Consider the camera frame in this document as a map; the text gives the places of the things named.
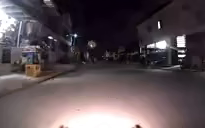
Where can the grey asphalt road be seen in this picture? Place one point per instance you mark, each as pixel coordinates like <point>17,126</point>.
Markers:
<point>123,90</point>

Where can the street lamp pole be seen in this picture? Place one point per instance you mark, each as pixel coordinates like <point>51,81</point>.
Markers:
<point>74,43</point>

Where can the robot's own part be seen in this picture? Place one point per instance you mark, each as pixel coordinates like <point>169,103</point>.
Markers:
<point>136,126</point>
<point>62,126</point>

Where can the yellow crate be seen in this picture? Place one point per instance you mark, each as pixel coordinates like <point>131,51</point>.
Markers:
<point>33,70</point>

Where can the grey concrete sidewalk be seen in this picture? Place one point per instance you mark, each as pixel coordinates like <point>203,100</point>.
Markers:
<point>10,81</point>

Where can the street stall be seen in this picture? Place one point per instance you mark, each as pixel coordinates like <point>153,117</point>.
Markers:
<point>31,55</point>

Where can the building with lit windows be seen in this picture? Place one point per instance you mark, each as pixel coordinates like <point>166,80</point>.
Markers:
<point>176,33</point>

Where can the building with lit canopy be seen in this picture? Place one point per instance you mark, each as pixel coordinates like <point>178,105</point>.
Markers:
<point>33,26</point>

